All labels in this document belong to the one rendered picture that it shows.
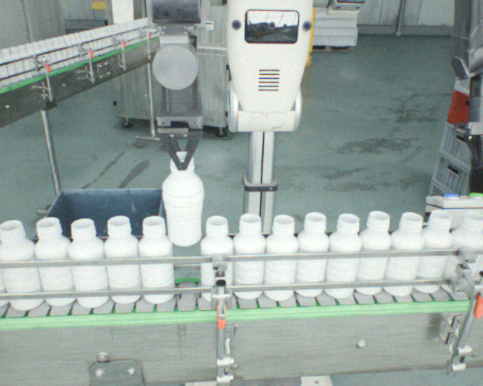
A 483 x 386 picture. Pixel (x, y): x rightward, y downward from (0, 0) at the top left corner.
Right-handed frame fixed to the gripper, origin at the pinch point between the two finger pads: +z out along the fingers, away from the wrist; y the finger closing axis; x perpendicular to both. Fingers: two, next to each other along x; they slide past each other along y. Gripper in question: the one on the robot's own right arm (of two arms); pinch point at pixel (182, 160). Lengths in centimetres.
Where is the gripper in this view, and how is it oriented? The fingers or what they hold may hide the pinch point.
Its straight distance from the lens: 73.6
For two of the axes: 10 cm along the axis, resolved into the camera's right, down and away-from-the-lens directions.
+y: 0.8, 4.7, -8.8
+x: 10.0, -0.2, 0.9
